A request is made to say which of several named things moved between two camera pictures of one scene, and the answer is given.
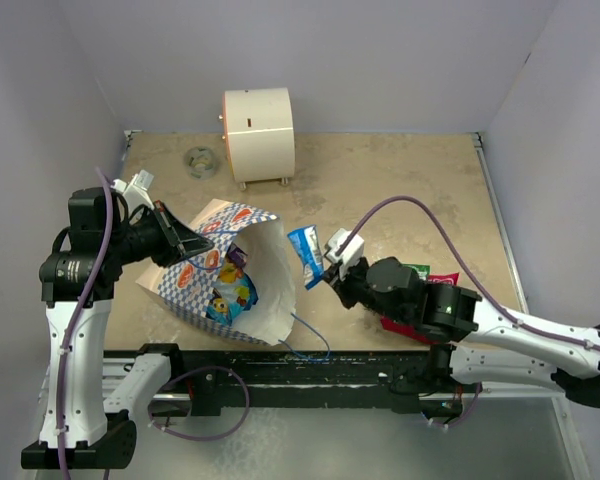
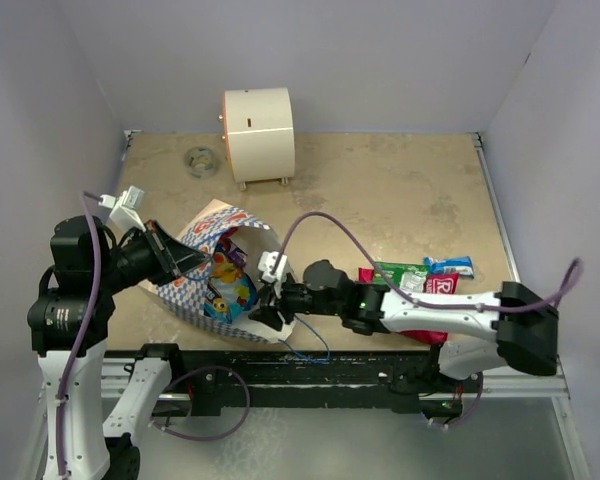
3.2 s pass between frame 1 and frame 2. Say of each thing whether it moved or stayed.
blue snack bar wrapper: moved
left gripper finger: moved
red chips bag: stayed
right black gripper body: moved
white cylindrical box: stayed
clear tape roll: stayed
